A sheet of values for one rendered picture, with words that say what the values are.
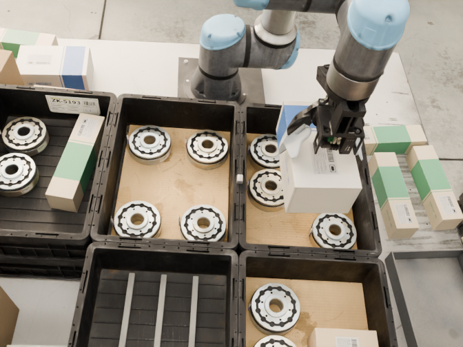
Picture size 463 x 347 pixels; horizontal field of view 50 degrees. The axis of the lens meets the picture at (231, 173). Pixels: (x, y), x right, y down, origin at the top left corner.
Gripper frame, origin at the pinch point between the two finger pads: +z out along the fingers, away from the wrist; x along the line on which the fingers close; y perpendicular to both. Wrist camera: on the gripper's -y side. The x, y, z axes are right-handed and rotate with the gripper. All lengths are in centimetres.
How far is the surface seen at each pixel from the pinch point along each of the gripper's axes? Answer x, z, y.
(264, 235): -6.4, 27.7, 4.0
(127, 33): -57, 112, -158
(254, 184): -8.2, 24.8, -7.8
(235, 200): -13.7, 17.7, 0.8
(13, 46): -77, 37, -64
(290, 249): -3.1, 17.6, 12.2
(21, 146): -63, 25, -17
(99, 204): -42.4, 18.0, 1.8
